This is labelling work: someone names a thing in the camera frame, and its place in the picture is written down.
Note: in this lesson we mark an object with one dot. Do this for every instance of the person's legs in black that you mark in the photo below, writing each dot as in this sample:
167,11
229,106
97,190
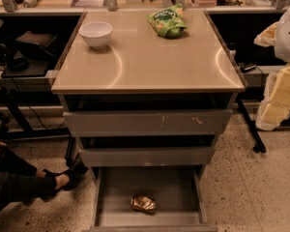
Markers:
20,181

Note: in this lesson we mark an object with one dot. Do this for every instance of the white ceramic bowl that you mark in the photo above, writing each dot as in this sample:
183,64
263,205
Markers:
96,34

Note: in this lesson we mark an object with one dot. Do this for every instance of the black table leg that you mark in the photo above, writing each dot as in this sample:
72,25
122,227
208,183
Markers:
259,146

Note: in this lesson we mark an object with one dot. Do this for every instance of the grey open bottom drawer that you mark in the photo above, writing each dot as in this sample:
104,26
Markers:
179,206

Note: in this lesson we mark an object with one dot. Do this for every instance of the black shoe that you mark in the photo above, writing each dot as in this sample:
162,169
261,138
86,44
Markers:
70,177

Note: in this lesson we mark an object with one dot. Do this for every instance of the grey drawer cabinet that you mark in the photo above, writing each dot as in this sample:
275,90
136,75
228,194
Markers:
140,71

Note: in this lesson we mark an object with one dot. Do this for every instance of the black power adapter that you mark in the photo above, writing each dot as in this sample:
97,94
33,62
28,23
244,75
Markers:
246,68

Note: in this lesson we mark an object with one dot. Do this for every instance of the green chip bag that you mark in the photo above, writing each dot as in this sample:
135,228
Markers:
168,23

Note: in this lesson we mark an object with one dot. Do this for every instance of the grey middle drawer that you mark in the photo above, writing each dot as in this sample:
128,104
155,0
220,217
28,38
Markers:
147,156

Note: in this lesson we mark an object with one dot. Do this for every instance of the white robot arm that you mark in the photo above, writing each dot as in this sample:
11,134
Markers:
282,38

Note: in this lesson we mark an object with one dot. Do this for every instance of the grey top drawer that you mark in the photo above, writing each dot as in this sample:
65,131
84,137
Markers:
147,123

